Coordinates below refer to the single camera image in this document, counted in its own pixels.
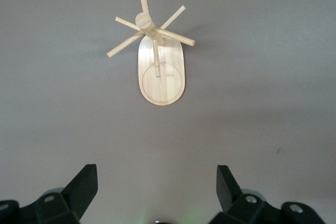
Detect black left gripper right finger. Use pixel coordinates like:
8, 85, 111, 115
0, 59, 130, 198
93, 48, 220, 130
209, 165, 326, 224

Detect wooden cup rack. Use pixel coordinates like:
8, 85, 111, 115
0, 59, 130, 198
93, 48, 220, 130
106, 0, 195, 106

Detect table cover sheet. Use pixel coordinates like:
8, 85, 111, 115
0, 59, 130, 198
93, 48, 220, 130
0, 0, 336, 224

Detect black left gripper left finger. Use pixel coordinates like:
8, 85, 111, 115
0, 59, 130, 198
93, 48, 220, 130
0, 164, 98, 224

